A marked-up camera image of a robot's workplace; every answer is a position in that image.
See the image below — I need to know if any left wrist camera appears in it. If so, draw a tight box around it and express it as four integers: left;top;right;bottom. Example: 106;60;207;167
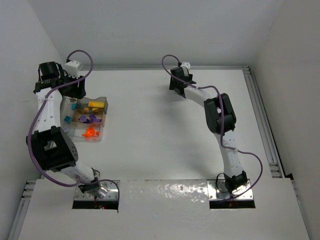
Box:
63;60;83;79

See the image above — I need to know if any clear container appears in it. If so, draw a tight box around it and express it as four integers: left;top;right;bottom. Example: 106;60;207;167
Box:
60;97;104;142

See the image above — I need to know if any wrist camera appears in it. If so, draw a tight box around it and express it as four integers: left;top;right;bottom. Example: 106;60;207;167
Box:
63;60;83;79
180;61;191;70

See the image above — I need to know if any teal square lego brick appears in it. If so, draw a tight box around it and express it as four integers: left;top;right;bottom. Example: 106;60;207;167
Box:
64;116;72;124

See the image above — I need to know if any orange round dome piece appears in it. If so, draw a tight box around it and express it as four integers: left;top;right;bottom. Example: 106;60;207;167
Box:
84;127;96;138

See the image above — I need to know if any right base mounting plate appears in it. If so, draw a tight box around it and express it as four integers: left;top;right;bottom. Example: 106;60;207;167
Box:
207;179;255;201

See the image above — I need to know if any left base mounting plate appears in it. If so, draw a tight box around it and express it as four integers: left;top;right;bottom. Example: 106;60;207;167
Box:
74;180;120;201

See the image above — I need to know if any grey smoked container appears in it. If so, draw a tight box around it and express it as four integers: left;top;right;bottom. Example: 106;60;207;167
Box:
75;97;108;114

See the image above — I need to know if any dark purple lego plate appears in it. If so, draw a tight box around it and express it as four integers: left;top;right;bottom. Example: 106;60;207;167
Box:
89;113;102;123

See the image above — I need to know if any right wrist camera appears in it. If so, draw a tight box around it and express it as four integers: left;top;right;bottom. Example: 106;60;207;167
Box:
180;61;191;70

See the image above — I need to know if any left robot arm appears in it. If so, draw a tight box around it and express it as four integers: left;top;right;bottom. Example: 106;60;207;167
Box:
26;60;101;197

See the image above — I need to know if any yellow lego plate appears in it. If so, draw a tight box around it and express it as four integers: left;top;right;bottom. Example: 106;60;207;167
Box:
88;101;105;109

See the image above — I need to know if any lavender lego stack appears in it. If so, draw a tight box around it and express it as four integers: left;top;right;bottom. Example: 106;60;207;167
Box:
78;115;91;124

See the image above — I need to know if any base mounting plate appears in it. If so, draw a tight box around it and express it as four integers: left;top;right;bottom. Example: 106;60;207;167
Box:
207;179;255;201
74;180;120;201

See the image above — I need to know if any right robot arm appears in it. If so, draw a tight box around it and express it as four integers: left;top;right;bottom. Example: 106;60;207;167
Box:
169;66;248;194

